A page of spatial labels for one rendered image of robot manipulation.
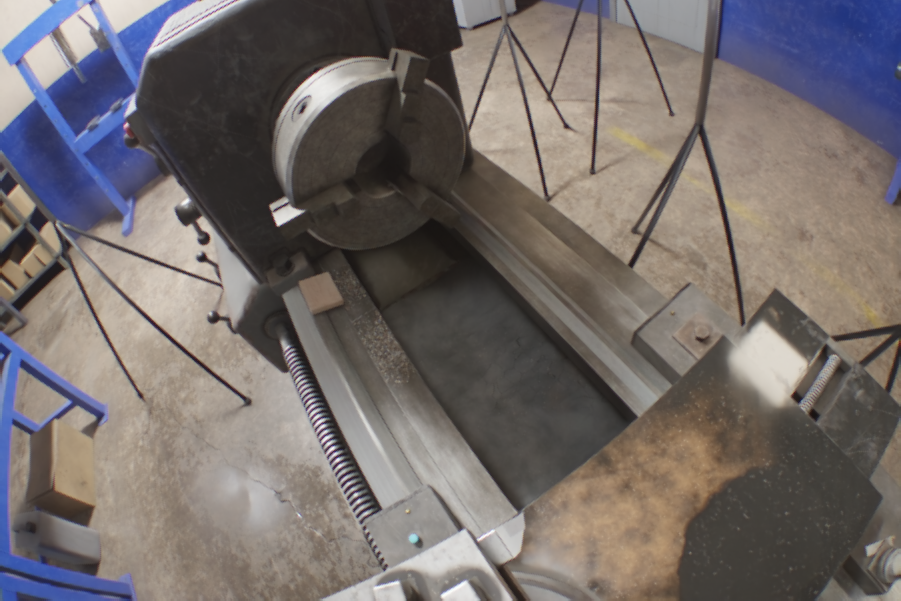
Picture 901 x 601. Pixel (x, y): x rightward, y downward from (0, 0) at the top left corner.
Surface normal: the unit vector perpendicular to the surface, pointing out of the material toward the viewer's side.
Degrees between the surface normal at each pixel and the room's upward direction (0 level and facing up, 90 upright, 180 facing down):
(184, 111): 90
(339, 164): 90
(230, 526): 0
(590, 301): 0
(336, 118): 90
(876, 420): 0
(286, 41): 90
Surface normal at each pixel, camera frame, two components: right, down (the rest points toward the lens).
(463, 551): -0.21, -0.63
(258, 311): 0.52, 0.58
